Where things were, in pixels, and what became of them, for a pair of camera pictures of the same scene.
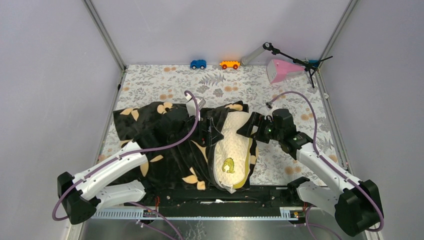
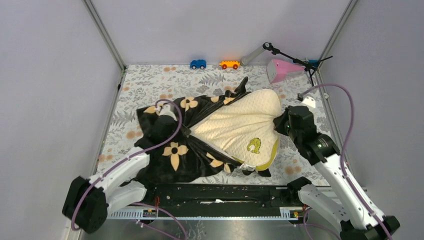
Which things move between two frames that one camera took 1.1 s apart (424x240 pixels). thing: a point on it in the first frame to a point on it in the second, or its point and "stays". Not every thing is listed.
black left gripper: x=208 y=135 to x=175 y=123
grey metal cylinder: x=247 y=59 stays
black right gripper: x=258 y=120 to x=287 y=113
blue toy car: x=199 y=63 stays
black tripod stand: x=311 y=67 stays
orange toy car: x=230 y=63 stays
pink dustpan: x=277 y=69 stays
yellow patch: x=228 y=161 to x=256 y=142
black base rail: x=271 y=201 stays
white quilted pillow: x=232 y=154 to x=245 y=129
